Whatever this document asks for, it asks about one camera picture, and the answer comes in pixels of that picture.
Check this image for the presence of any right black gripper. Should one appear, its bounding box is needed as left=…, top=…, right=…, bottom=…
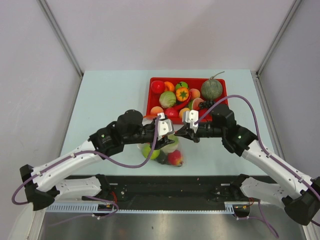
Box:
left=174, top=121, right=225, bottom=143

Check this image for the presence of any white cauliflower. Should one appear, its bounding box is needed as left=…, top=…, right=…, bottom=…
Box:
left=161, top=134, right=179, bottom=154

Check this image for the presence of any clear zip top bag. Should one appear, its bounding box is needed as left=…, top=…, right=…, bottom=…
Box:
left=136, top=113, right=187, bottom=169

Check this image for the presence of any dark purple fruit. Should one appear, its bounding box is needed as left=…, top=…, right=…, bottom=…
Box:
left=155, top=150, right=168, bottom=165

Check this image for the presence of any green apple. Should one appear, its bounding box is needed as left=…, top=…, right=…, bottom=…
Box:
left=141, top=145, right=161, bottom=160

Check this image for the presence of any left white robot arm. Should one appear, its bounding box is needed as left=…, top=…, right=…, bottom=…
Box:
left=19, top=109, right=174, bottom=211

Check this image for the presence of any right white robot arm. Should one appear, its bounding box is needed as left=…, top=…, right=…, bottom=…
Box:
left=175, top=104, right=320, bottom=226

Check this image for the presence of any red apple bottom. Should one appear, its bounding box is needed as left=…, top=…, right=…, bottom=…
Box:
left=164, top=107, right=179, bottom=118

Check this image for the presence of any red apple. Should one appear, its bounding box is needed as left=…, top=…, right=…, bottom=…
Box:
left=164, top=107, right=179, bottom=118
left=150, top=80, right=166, bottom=94

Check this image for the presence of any red chili pepper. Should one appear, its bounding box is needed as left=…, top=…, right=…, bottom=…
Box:
left=173, top=95, right=191, bottom=111

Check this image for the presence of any watermelon slice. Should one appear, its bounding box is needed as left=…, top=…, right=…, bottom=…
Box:
left=188, top=97, right=204, bottom=111

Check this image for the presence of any black grape bunch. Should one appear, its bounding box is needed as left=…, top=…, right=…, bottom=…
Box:
left=198, top=100, right=215, bottom=110

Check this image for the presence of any green cabbage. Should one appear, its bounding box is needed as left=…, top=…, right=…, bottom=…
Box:
left=159, top=91, right=177, bottom=109

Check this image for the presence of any orange bell pepper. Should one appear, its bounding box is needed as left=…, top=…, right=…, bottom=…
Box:
left=175, top=87, right=190, bottom=102

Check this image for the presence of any pink peach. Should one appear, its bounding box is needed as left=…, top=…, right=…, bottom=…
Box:
left=189, top=88, right=201, bottom=100

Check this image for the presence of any red plastic tray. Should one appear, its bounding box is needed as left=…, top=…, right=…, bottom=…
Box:
left=145, top=77, right=227, bottom=125

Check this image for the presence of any green bell pepper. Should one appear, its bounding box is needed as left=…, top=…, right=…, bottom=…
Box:
left=175, top=81, right=189, bottom=90

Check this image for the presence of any orange fruit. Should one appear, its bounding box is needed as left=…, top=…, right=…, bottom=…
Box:
left=164, top=81, right=176, bottom=92

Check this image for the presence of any green melon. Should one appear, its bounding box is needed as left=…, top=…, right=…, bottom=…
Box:
left=200, top=71, right=224, bottom=100

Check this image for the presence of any red apple top left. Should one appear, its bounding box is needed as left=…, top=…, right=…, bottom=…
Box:
left=150, top=80, right=166, bottom=94

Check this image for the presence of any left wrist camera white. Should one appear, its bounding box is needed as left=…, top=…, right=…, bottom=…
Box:
left=155, top=112, right=175, bottom=139

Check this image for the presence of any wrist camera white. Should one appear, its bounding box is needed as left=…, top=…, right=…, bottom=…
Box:
left=182, top=110, right=199, bottom=133
left=155, top=112, right=175, bottom=139

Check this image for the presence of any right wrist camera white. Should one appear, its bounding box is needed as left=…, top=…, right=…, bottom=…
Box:
left=182, top=110, right=199, bottom=133

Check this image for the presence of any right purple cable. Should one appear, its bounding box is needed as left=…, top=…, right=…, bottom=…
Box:
left=194, top=94, right=320, bottom=237

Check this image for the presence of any purple cable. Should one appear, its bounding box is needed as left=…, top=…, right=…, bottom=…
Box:
left=11, top=114, right=162, bottom=205
left=194, top=94, right=320, bottom=237

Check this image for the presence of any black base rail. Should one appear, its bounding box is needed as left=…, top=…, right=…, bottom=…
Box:
left=62, top=174, right=273, bottom=212

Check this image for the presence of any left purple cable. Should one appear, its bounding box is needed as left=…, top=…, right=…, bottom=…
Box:
left=11, top=114, right=162, bottom=205

